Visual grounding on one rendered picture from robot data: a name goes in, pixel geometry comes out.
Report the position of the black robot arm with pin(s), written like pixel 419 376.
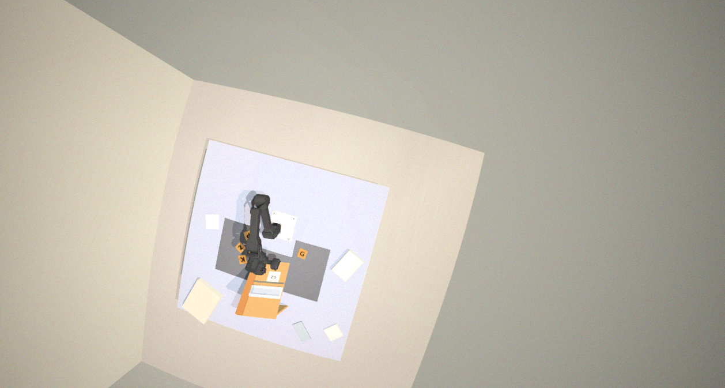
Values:
pixel 254 242

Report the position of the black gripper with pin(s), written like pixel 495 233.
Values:
pixel 274 264

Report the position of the pale yellow board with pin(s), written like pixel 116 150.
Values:
pixel 261 298

